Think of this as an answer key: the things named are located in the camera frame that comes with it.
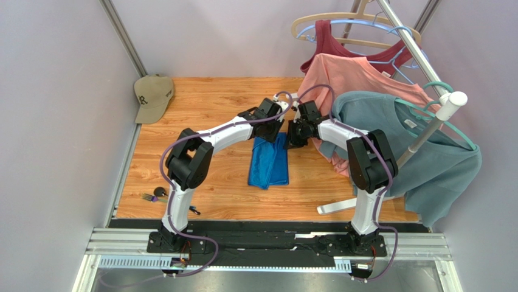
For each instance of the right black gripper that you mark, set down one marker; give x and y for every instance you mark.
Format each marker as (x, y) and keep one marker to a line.
(296, 137)

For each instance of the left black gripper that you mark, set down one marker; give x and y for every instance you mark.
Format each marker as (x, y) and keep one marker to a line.
(272, 137)

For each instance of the blue cloth napkin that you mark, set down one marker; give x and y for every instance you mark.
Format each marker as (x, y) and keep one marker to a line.
(269, 163)

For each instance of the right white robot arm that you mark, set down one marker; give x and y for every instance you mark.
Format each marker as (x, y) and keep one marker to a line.
(372, 167)

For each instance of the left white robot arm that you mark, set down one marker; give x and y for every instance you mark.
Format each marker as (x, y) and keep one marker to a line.
(185, 163)

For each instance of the salmon pink t-shirt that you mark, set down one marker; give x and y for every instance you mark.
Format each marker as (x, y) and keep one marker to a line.
(346, 74)

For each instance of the maroon tank top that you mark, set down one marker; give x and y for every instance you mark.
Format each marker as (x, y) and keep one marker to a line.
(387, 61)

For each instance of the beige baseball cap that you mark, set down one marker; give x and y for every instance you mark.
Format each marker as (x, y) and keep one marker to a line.
(153, 93)

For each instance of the teal green hanger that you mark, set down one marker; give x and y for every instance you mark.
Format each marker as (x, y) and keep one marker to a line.
(443, 109)

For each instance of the black spoon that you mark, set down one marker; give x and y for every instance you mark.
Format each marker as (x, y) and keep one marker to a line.
(160, 192)

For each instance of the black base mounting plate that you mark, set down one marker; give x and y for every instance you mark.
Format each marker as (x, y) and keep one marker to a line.
(250, 235)

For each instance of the beige wooden hanger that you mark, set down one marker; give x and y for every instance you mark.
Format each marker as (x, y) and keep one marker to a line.
(301, 26)

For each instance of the black fork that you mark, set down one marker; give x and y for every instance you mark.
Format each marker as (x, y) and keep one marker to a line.
(153, 199)

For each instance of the teal t-shirt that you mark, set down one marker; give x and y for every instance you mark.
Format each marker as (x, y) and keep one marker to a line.
(436, 175)

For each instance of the metal clothes rack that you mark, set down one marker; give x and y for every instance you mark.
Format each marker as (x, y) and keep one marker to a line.
(412, 49)

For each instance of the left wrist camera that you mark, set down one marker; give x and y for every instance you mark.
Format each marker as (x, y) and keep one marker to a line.
(269, 110)

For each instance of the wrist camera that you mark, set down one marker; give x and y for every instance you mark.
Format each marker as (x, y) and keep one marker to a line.
(307, 112)
(269, 110)

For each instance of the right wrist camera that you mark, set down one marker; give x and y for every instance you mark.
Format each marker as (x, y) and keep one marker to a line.
(307, 112)

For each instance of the aluminium frame rail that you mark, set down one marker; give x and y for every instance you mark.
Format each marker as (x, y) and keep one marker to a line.
(127, 248)

